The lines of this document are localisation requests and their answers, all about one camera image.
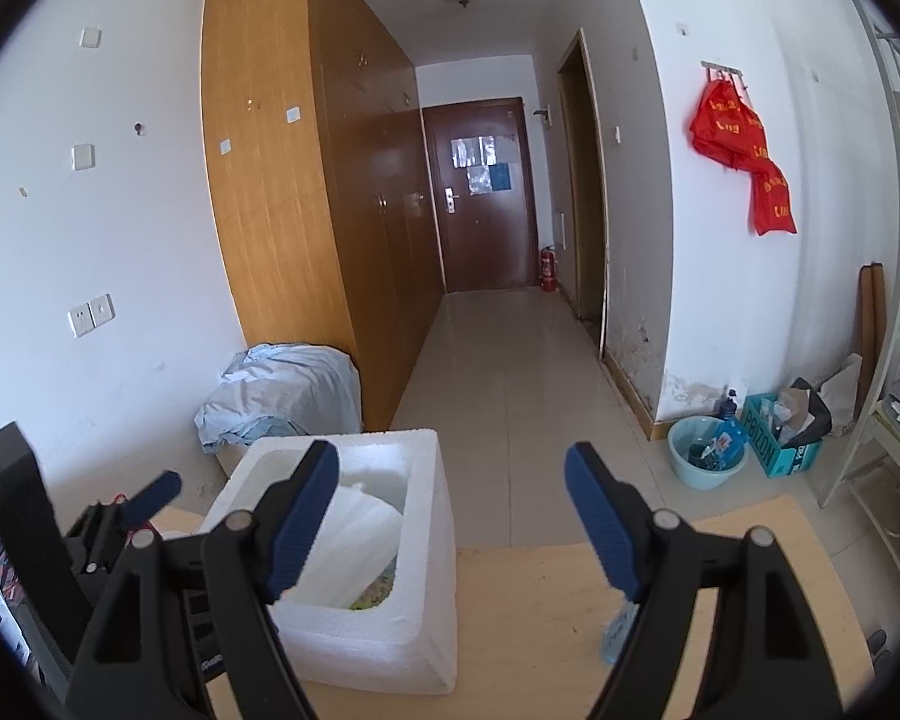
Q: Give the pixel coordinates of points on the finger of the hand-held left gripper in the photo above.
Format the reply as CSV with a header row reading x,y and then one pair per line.
x,y
154,493
94,547

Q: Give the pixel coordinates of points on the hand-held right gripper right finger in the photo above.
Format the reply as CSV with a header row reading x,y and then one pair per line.
x,y
607,525

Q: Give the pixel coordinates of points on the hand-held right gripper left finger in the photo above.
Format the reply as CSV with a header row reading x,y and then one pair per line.
x,y
300,517

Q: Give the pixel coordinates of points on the white foam box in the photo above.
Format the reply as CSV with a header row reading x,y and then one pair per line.
x,y
427,540

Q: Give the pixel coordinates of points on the printed blanket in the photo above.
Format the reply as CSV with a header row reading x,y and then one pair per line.
x,y
0,562

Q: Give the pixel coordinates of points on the light blue plastic basin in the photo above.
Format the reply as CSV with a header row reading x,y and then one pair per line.
x,y
686,465

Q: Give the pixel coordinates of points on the clear blue spray bottle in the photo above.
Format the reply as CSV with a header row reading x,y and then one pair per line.
x,y
619,637

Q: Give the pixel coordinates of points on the light blue bedding bundle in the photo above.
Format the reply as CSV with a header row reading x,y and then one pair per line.
x,y
285,390

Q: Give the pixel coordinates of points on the blue packet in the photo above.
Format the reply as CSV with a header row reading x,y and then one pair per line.
x,y
727,444

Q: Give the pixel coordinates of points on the dark blue bottle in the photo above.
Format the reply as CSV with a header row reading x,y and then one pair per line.
x,y
729,406

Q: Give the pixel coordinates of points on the teal storage crate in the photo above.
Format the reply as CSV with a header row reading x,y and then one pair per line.
x,y
765,450

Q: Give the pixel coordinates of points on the black plastic bag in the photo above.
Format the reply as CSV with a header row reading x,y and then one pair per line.
x,y
814,416

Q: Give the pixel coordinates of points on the red fire extinguisher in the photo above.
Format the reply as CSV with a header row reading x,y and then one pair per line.
x,y
549,270

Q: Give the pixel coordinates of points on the white plastic bag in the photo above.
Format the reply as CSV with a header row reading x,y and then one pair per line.
x,y
844,390

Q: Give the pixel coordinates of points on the dark brown entrance door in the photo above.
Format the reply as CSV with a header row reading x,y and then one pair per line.
x,y
487,240

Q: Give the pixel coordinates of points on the wooden wardrobe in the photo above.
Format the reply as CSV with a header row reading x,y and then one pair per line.
x,y
285,202

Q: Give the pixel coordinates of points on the brown side door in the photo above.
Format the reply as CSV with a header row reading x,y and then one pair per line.
x,y
589,202

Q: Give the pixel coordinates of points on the wooden board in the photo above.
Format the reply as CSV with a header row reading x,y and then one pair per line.
x,y
870,330

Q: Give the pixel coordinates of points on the blue paper door notice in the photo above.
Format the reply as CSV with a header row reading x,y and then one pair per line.
x,y
501,177

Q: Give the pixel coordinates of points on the shiny paper door notice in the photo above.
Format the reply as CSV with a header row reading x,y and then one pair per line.
x,y
472,150

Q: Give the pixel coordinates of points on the white wall plate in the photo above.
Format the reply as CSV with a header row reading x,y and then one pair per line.
x,y
90,37
82,156

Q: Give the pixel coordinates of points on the metal wall hook rack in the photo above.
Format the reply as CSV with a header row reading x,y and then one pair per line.
x,y
724,67

